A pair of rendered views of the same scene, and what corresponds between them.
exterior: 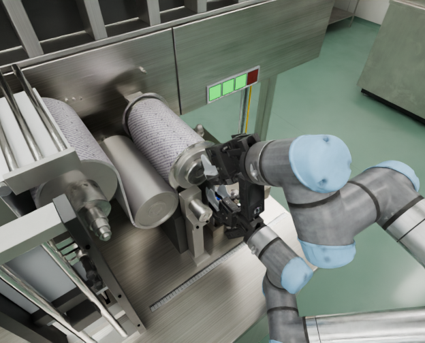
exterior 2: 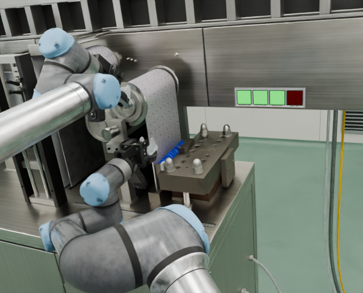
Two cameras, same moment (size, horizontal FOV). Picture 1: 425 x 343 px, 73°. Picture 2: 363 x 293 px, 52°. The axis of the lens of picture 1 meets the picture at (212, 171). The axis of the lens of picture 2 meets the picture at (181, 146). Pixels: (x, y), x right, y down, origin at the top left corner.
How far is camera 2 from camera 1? 1.10 m
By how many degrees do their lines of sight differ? 55
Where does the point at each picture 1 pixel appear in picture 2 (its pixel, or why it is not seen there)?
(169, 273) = not seen: hidden behind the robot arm
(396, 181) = (86, 76)
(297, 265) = (95, 176)
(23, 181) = (32, 49)
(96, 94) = (145, 61)
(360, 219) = (52, 83)
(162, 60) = (192, 51)
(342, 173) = (49, 45)
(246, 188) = not seen: hidden behind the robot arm
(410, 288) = not seen: outside the picture
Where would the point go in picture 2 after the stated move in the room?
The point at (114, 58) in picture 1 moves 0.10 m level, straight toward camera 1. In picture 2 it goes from (159, 40) to (139, 45)
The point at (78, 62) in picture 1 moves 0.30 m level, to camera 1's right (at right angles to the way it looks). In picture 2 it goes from (138, 37) to (175, 41)
